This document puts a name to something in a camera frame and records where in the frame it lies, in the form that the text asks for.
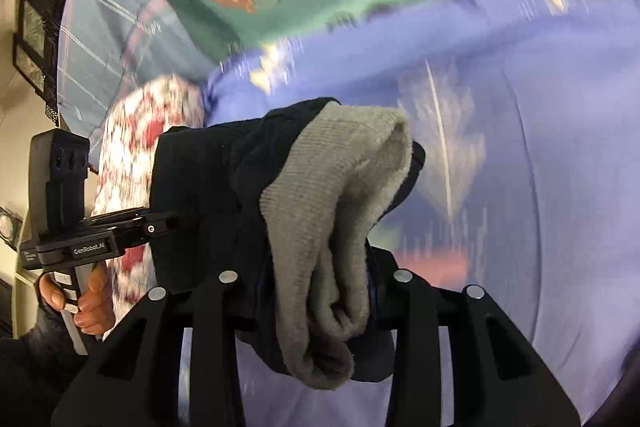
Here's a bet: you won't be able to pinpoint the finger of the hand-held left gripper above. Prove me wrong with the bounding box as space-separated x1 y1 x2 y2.
89 206 180 239

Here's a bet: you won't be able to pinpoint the dark navy pants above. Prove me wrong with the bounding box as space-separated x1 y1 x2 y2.
149 97 427 391

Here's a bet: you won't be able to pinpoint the person's left forearm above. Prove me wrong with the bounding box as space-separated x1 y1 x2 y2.
0 304 103 427

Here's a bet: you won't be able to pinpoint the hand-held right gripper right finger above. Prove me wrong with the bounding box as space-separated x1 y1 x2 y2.
367 249 583 427

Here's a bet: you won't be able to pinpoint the purple printed bedsheet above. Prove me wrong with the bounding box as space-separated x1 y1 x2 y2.
175 0 640 427

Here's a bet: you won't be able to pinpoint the blue plaid pillow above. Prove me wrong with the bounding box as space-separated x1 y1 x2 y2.
56 0 242 140

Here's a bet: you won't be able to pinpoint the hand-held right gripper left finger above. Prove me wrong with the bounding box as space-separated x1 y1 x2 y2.
50 269 266 427

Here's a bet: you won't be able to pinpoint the red and white floral quilt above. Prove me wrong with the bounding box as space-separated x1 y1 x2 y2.
92 74 208 343

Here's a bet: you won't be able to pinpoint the person's left hand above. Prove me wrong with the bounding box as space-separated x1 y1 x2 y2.
39 264 117 338

